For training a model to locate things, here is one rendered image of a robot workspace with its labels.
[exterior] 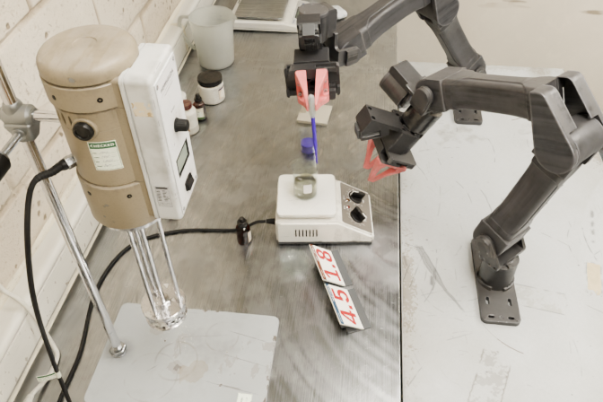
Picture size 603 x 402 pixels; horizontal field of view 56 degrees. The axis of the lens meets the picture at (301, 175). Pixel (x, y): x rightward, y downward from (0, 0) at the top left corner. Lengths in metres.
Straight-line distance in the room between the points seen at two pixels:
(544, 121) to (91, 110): 0.60
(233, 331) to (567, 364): 0.58
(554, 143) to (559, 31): 1.88
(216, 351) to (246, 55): 1.01
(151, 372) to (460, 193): 0.75
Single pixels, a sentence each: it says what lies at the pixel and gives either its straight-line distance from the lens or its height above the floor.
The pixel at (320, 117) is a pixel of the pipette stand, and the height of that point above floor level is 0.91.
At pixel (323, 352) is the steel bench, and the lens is 1.05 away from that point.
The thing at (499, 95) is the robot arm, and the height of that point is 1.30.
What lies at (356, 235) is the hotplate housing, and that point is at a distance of 1.17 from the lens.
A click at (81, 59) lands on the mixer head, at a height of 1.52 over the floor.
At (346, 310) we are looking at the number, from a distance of 1.07.
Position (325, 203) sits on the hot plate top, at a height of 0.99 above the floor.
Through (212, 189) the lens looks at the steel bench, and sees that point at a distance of 1.33.
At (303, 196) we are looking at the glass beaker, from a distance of 1.15.
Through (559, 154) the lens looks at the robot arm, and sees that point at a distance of 0.88.
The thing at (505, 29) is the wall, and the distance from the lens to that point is 2.68.
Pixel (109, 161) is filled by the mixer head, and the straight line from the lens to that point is 0.66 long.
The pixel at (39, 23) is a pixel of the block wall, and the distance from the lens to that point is 1.16.
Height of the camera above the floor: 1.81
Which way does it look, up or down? 42 degrees down
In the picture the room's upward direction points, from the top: 1 degrees counter-clockwise
